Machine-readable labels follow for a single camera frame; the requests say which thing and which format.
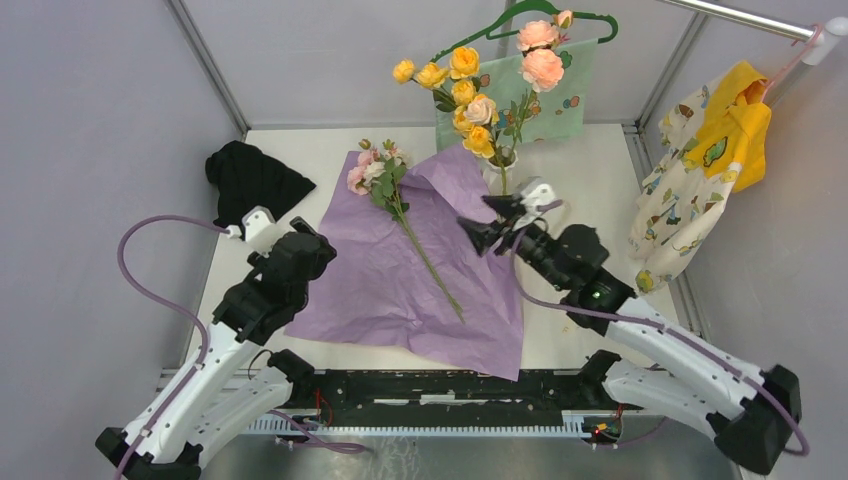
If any small circuit board with LED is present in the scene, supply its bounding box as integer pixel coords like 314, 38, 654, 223
591, 423, 618, 444

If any green cartoon print towel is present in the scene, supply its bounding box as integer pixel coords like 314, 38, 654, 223
476, 40, 598, 147

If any white ribbed vase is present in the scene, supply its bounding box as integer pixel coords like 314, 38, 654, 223
479, 146, 517, 195

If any single pale pink bud stem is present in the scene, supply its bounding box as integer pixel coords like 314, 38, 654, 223
463, 94, 508, 194

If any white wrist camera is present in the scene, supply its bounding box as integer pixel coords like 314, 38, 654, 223
224, 206, 288, 257
513, 177, 564, 231

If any pink clothes hanger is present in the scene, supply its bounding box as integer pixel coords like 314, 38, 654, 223
762, 24, 824, 102

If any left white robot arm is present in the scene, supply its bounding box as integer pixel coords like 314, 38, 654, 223
95, 208, 337, 479

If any large pink rose stem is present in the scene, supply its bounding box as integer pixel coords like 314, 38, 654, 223
510, 10, 574, 159

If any metal hanging rod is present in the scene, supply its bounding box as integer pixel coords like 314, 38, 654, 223
660, 0, 847, 66

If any small pink rose stem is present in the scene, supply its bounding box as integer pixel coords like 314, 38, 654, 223
346, 139, 466, 324

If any purple wrapping paper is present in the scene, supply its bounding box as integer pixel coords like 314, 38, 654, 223
285, 146, 524, 380

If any green clothes hanger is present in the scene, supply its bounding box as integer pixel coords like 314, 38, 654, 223
430, 0, 620, 64

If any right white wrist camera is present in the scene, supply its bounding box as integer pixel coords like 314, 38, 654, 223
513, 177, 564, 231

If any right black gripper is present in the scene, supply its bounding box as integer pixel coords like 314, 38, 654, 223
456, 193, 570, 290

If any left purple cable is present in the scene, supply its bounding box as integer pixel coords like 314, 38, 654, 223
112, 214, 372, 480

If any black cloth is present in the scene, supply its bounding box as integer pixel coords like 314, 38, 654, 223
204, 140, 316, 232

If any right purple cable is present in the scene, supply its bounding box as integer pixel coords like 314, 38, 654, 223
510, 198, 812, 458

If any yellow cartoon print shirt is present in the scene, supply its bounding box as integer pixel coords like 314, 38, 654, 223
628, 61, 772, 294

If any white slotted cable duct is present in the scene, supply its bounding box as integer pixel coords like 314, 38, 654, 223
235, 411, 624, 439

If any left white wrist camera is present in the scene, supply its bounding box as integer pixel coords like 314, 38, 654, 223
224, 206, 288, 257

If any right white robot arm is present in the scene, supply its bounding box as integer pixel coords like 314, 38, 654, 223
457, 194, 811, 475

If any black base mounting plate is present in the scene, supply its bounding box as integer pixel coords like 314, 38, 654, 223
281, 369, 619, 428

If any yellow rose stem bunch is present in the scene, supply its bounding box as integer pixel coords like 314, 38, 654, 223
392, 46, 499, 150

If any purple cable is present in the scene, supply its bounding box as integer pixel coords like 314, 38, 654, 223
112, 214, 372, 480
510, 198, 812, 458

